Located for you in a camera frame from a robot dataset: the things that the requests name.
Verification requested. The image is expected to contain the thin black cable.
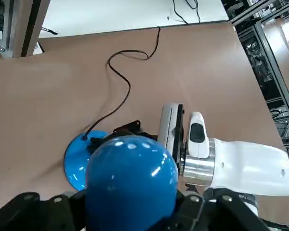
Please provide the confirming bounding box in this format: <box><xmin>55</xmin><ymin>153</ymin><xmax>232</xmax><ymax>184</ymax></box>
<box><xmin>172</xmin><ymin>0</ymin><xmax>201</xmax><ymax>25</ymax></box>

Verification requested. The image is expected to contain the dark brown lamp cord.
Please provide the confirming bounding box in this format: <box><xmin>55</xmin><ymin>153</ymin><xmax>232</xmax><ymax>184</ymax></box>
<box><xmin>82</xmin><ymin>26</ymin><xmax>161</xmax><ymax>141</ymax></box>

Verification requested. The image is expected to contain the blue desk lamp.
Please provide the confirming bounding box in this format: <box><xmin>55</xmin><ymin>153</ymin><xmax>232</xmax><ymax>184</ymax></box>
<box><xmin>64</xmin><ymin>129</ymin><xmax>179</xmax><ymax>231</ymax></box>

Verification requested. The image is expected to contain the aluminium frame post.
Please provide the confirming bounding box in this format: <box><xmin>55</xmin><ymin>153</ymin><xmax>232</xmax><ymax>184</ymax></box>
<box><xmin>0</xmin><ymin>0</ymin><xmax>51</xmax><ymax>59</ymax></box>

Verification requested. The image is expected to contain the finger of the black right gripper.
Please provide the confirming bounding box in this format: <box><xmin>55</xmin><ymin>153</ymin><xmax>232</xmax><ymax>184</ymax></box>
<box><xmin>112</xmin><ymin>119</ymin><xmax>158</xmax><ymax>143</ymax></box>

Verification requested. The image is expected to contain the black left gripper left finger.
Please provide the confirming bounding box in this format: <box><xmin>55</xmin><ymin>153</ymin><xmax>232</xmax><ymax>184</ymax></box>
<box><xmin>0</xmin><ymin>191</ymin><xmax>87</xmax><ymax>231</ymax></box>

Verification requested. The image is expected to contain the metal equipment rack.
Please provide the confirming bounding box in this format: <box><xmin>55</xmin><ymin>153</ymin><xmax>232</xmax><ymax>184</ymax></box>
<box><xmin>227</xmin><ymin>0</ymin><xmax>289</xmax><ymax>169</ymax></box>

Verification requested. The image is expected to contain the small black strap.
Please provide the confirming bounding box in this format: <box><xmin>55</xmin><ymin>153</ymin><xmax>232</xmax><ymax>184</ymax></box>
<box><xmin>40</xmin><ymin>26</ymin><xmax>59</xmax><ymax>36</ymax></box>

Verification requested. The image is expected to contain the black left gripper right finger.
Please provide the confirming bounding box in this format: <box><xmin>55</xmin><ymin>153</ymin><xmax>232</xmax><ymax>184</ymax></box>
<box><xmin>175</xmin><ymin>189</ymin><xmax>280</xmax><ymax>231</ymax></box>

